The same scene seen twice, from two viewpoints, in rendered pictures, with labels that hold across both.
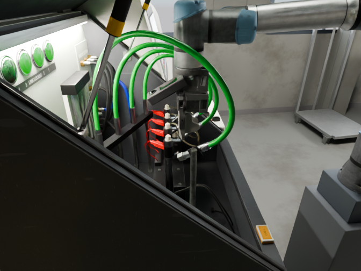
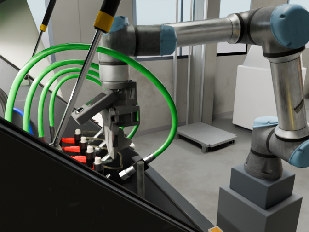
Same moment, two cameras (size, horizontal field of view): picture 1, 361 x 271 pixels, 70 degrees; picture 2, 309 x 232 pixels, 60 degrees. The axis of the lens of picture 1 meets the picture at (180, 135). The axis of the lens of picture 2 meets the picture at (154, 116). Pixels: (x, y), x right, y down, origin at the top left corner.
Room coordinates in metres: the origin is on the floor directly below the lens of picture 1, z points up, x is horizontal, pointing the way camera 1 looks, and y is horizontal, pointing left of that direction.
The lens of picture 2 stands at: (0.02, 0.16, 1.45)
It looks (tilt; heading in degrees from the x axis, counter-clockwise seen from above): 18 degrees down; 336
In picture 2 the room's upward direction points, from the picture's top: straight up
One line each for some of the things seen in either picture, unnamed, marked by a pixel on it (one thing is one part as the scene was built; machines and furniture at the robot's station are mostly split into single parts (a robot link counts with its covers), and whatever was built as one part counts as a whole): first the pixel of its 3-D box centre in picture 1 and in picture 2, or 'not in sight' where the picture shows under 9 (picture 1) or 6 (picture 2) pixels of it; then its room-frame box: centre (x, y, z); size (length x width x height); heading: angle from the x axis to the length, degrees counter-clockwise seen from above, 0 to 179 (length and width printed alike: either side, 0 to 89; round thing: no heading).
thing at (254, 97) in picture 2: not in sight; (267, 84); (2.88, -2.93, 0.72); 0.78 x 0.64 x 1.43; 7
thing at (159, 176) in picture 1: (168, 172); not in sight; (0.79, 0.04, 0.91); 0.34 x 0.10 x 0.15; 3
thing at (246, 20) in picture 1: (231, 26); (151, 40); (0.68, -0.12, 1.43); 0.11 x 0.11 x 0.08; 84
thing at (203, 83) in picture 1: (190, 89); (118, 104); (0.67, -0.03, 1.27); 0.09 x 0.08 x 0.12; 93
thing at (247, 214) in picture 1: (238, 199); (172, 214); (0.68, -0.20, 0.87); 0.62 x 0.04 x 0.16; 3
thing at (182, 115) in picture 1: (181, 113); (113, 130); (0.65, 0.00, 1.21); 0.05 x 0.02 x 0.09; 3
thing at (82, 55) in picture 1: (92, 87); not in sight; (0.89, 0.31, 1.20); 0.13 x 0.03 x 0.31; 3
